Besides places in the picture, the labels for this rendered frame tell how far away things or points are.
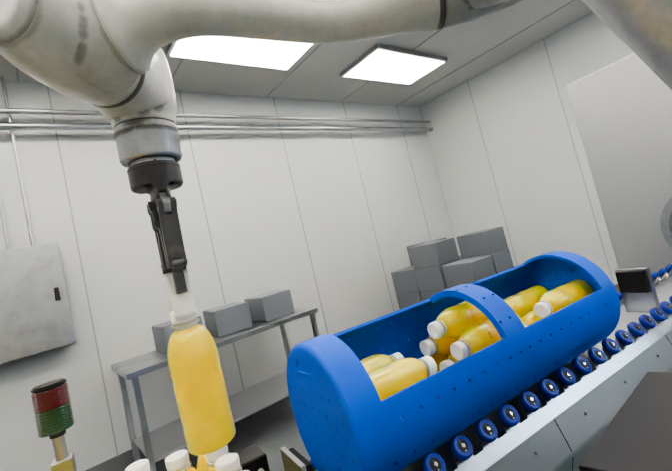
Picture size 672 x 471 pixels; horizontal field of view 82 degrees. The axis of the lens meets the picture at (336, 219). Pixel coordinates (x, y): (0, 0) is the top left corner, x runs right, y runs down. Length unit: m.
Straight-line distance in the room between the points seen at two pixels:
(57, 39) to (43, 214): 3.58
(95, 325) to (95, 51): 3.56
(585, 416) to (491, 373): 0.35
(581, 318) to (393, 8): 0.86
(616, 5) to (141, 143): 0.60
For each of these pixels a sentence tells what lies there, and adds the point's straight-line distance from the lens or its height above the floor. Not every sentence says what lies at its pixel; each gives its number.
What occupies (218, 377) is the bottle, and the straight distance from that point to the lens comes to 0.65.
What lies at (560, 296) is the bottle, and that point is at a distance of 1.22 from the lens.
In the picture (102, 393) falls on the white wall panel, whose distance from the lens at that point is 4.05.
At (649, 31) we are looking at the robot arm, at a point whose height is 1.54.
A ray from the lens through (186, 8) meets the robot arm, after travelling 0.53.
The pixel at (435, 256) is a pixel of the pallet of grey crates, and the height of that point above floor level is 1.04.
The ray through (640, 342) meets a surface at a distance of 1.47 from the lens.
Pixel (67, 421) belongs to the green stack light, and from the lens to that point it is 1.09.
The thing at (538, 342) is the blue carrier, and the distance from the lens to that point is 1.02.
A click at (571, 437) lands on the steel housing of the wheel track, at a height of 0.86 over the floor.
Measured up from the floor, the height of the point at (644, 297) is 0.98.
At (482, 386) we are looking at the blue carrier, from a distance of 0.89.
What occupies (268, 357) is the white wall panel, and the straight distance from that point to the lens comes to 4.48.
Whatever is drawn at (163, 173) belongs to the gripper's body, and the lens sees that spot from 0.63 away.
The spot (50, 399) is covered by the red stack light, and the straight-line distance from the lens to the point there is 1.08.
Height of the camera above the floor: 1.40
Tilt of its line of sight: 4 degrees up
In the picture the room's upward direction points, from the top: 13 degrees counter-clockwise
